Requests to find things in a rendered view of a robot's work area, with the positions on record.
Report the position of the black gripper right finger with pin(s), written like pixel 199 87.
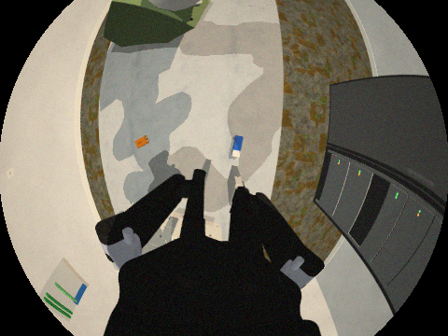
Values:
pixel 283 246

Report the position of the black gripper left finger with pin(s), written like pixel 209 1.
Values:
pixel 123 236

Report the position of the orange rectangular block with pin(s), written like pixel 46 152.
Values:
pixel 142 141

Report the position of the blue and white eraser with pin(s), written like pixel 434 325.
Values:
pixel 237 146

